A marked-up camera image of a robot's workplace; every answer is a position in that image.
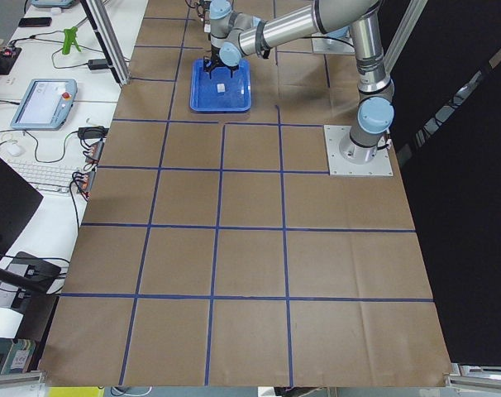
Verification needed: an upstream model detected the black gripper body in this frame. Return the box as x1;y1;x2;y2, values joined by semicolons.
203;49;228;69

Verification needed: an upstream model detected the blue plastic tray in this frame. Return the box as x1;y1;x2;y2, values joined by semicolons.
189;59;252;112

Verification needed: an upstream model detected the black power adapter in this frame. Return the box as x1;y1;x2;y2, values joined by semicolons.
87;59;109;70

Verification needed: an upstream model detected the teach pendant tablet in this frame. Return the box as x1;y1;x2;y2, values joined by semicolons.
10;79;78;131

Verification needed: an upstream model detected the black smartphone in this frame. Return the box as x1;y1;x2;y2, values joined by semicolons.
18;17;52;28

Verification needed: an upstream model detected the white keyboard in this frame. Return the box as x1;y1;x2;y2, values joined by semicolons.
6;159;84;194

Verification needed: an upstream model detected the white computer mouse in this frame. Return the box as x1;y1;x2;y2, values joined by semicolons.
6;143;25;157

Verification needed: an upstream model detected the black monitor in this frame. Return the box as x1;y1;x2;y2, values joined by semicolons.
0;145;62;295

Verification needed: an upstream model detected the aluminium frame post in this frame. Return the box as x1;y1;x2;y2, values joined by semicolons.
80;0;131;87

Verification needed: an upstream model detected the green handled reacher grabber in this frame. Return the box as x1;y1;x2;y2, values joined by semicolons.
61;26;81;55

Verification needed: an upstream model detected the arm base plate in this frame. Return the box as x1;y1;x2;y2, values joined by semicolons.
323;125;394;177

